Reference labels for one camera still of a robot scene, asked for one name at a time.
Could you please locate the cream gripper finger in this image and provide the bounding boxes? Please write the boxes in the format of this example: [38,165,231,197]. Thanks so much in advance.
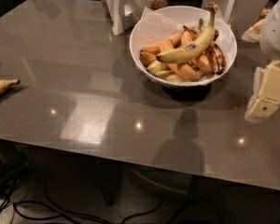
[251,98,279,118]

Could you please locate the large yellow-green banana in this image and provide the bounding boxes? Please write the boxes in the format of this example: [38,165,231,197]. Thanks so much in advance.
[157,2,219,63]

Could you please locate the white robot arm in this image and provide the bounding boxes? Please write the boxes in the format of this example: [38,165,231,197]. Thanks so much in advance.
[242,0,280,123]

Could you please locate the blackened overripe banana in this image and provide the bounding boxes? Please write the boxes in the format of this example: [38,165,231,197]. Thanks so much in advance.
[181,26,226,76]

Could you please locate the long orange banana centre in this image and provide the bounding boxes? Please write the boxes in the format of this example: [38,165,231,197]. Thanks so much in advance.
[161,41,204,82]

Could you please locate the orange banana upper left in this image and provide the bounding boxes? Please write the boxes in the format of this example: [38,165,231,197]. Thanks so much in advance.
[140,32,182,54]

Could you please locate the small yellow banana front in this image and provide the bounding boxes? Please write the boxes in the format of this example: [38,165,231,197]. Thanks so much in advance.
[147,61,169,75]

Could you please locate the white bowl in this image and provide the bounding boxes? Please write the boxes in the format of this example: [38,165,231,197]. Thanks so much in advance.
[130,6,237,89]

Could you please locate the small orange banana left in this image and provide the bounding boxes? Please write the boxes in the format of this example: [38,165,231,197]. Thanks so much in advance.
[139,51,156,66]

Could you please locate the bread loaf in bag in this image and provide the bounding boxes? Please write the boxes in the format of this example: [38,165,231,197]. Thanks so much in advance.
[242,7,271,43]

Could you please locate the white paper bag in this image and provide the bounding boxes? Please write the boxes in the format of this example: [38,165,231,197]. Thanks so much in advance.
[106,0,149,35]

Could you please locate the black floor cables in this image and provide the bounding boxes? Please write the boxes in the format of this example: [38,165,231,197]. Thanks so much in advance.
[0,159,223,224]

